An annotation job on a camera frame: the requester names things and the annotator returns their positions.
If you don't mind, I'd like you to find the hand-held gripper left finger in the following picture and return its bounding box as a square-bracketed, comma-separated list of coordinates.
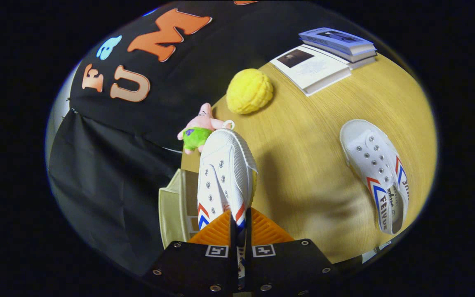
[145, 208, 238, 297]

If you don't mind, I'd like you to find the beige fabric storage box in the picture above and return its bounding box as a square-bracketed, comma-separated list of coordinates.
[158, 168, 200, 249]

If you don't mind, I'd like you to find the white canvas shoe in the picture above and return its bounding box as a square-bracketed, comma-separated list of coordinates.
[197, 129, 259, 289]
[340, 119, 409, 235]

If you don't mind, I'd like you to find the white book with portrait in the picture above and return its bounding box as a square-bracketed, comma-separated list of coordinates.
[270, 44, 352, 97]

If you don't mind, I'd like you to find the yellow round plush toy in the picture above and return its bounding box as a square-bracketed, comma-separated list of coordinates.
[226, 68, 274, 115]

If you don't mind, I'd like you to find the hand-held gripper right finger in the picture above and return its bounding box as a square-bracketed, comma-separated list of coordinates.
[244, 207, 339, 297]

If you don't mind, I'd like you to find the thin white book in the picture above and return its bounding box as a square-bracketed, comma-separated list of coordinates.
[346, 56, 378, 70]

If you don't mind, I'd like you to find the blue book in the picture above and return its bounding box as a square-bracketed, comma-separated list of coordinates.
[298, 27, 377, 63]

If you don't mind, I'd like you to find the pink starfish plush toy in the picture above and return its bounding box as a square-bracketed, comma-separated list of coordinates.
[177, 103, 235, 155]

